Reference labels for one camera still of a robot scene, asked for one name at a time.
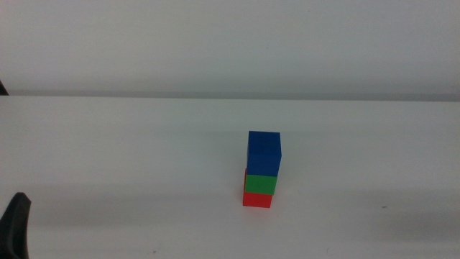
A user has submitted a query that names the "blue cube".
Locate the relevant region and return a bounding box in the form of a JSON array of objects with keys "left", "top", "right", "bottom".
[{"left": 246, "top": 130, "right": 282, "bottom": 178}]

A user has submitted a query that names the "red cube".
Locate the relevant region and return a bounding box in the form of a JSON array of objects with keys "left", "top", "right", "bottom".
[{"left": 242, "top": 168, "right": 273, "bottom": 209}]

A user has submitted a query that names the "green cube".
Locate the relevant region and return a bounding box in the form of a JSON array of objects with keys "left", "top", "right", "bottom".
[{"left": 244, "top": 173, "right": 278, "bottom": 196}]

